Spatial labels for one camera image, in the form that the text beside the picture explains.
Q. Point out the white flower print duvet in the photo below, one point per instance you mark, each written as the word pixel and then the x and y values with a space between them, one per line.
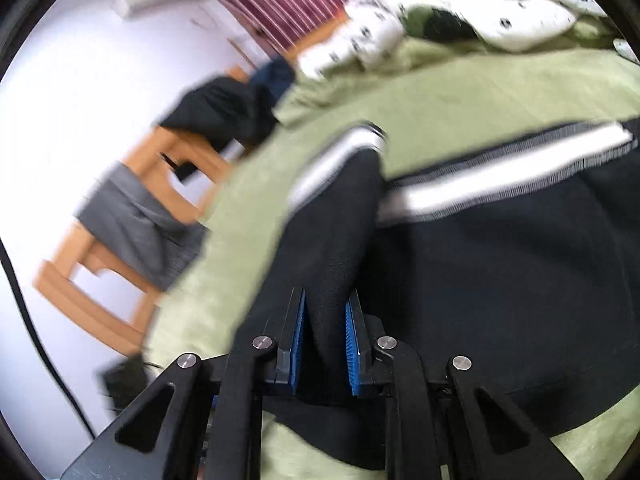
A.
pixel 500 5

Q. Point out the wooden bed frame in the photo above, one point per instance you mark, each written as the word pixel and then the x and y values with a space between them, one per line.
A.
pixel 65 280

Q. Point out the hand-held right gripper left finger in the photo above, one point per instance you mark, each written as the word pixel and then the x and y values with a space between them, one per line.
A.
pixel 297 340

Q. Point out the white air conditioner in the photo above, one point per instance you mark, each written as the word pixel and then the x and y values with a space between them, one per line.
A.
pixel 155 2

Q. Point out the black jacket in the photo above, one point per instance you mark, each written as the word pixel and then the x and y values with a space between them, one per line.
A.
pixel 225 105

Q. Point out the dark box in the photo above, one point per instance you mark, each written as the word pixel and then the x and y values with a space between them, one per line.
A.
pixel 125 382

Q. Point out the green fleece blanket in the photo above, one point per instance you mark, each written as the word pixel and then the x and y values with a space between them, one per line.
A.
pixel 475 95

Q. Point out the grey denim garment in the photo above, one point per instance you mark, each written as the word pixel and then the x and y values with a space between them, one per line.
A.
pixel 125 220

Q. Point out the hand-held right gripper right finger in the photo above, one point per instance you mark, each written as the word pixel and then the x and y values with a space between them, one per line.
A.
pixel 352 345

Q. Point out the wooden coat rack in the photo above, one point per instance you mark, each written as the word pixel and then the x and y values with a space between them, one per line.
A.
pixel 245 52

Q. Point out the dark blue garment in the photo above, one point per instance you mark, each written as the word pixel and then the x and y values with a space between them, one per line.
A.
pixel 272 77

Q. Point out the black pants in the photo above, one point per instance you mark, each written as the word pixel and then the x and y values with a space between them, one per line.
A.
pixel 500 285

